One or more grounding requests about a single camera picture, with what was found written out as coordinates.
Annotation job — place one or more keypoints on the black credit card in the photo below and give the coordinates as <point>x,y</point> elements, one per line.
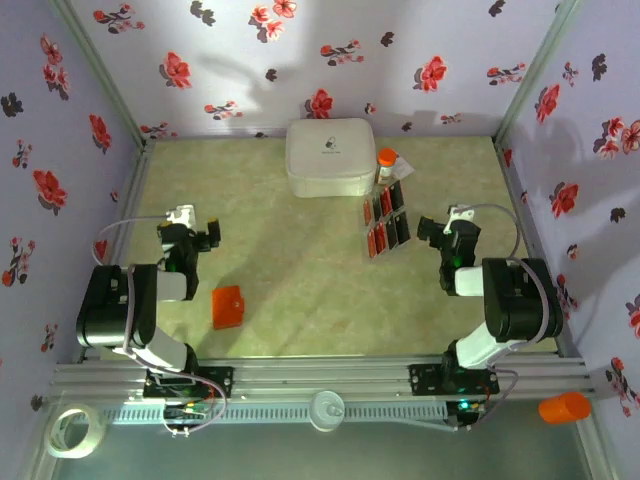
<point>377,209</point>
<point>392,233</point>
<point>397,196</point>
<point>402,227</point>

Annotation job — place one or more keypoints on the orange card holder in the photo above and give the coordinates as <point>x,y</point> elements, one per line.
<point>228,307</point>

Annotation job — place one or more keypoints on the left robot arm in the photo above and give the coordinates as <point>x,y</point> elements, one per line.
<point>115,310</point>

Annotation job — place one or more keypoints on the white paper tag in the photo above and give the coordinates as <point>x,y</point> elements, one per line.
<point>405,166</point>

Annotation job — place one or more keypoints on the orange-capped pill bottle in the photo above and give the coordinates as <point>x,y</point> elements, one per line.
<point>386,165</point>

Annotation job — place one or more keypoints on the white zip case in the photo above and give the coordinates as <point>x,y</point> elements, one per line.
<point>330,157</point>

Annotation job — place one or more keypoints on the orange plastic cup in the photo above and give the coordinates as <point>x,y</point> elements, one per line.
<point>565,408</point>

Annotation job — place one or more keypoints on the clear tape roll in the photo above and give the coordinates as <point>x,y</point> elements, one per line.
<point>98,431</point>

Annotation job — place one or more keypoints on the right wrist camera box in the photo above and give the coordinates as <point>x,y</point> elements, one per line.
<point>462,213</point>

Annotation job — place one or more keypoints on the aluminium side rail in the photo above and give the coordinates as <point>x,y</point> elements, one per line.
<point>135,190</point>
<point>515,200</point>

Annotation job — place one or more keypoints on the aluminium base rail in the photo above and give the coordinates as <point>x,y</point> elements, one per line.
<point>320,377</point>

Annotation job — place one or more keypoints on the aluminium corner post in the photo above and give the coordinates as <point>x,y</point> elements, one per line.
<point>535,70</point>
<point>100,70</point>

